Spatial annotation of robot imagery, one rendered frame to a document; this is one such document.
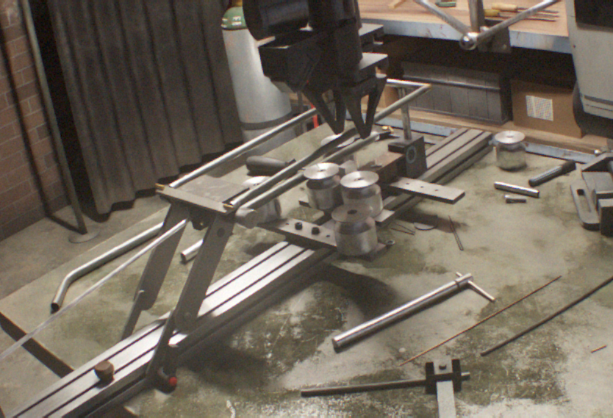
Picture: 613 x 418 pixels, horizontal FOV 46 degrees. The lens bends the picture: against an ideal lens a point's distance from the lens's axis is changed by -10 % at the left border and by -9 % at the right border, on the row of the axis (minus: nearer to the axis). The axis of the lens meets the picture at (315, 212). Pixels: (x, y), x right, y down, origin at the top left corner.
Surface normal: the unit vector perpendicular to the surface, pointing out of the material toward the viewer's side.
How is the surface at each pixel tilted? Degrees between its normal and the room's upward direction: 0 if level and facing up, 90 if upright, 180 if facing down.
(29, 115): 90
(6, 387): 0
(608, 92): 90
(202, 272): 90
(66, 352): 0
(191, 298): 90
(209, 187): 0
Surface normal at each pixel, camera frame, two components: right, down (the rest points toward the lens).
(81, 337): -0.15, -0.89
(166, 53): -0.09, 0.46
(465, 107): -0.67, 0.42
